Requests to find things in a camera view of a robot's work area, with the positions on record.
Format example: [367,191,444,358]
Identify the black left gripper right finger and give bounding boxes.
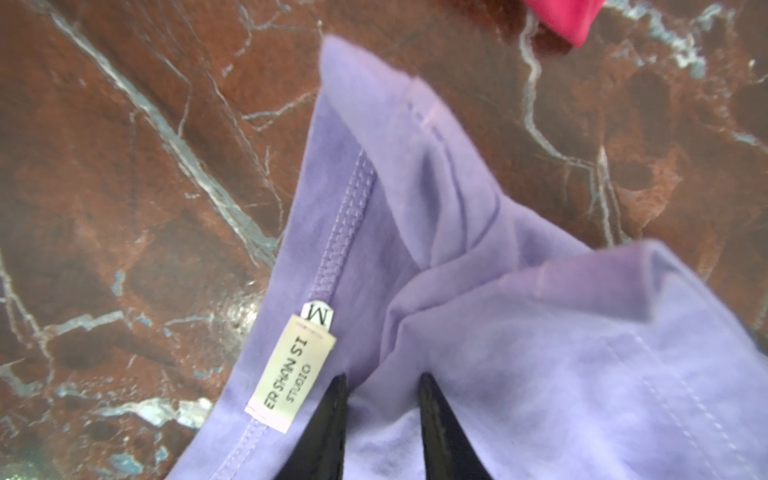
[418,373,491,480]

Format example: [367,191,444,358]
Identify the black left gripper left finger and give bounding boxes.
[275,374,348,480]

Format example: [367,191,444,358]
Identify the purple printed t-shirt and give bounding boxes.
[170,36,767,479]

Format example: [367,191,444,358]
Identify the folded magenta t-shirt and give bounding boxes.
[524,0,605,47]

